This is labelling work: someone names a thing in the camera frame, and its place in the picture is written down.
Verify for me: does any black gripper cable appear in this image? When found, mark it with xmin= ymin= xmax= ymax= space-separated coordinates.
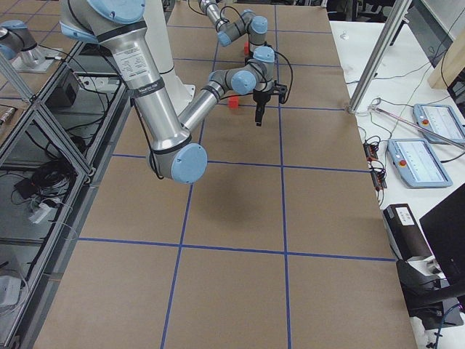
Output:
xmin=272 ymin=50 xmax=294 ymax=105

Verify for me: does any red cube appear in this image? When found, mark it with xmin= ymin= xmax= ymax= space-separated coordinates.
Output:
xmin=227 ymin=95 xmax=240 ymax=110

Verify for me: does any near teach pendant tablet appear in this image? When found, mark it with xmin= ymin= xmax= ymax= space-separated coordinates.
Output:
xmin=387 ymin=139 xmax=453 ymax=188

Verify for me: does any black computer monitor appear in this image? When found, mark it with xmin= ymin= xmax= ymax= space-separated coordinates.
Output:
xmin=396 ymin=186 xmax=464 ymax=329

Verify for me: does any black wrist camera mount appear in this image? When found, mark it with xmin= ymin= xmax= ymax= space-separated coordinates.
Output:
xmin=272 ymin=82 xmax=288 ymax=104

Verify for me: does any teach pendant tablet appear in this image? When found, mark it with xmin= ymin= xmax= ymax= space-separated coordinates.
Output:
xmin=413 ymin=104 xmax=464 ymax=144
xmin=387 ymin=139 xmax=453 ymax=188

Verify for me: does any white power strip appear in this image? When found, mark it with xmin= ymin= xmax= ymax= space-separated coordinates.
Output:
xmin=28 ymin=203 xmax=52 ymax=224

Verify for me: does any aluminium frame table left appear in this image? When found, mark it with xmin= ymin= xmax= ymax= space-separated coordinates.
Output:
xmin=1 ymin=43 xmax=129 ymax=348

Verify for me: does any far teach pendant tablet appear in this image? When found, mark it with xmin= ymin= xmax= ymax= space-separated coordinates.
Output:
xmin=413 ymin=104 xmax=464 ymax=144

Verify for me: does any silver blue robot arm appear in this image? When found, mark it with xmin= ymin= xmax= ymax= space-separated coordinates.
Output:
xmin=198 ymin=0 xmax=268 ymax=60
xmin=60 ymin=1 xmax=275 ymax=184

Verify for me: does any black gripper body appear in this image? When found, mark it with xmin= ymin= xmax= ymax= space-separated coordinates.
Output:
xmin=245 ymin=47 xmax=265 ymax=63
xmin=253 ymin=89 xmax=275 ymax=106

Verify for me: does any aluminium frame post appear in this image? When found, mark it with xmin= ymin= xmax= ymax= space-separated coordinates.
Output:
xmin=347 ymin=0 xmax=412 ymax=114

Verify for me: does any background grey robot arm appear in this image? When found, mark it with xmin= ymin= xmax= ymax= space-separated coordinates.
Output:
xmin=1 ymin=20 xmax=54 ymax=73

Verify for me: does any small circuit board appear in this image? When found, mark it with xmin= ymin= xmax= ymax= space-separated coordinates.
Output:
xmin=363 ymin=142 xmax=379 ymax=161

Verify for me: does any red cube block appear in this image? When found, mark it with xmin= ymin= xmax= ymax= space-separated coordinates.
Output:
xmin=243 ymin=41 xmax=250 ymax=57

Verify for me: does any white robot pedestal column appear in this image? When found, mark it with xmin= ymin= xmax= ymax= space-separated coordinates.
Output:
xmin=143 ymin=0 xmax=195 ymax=115

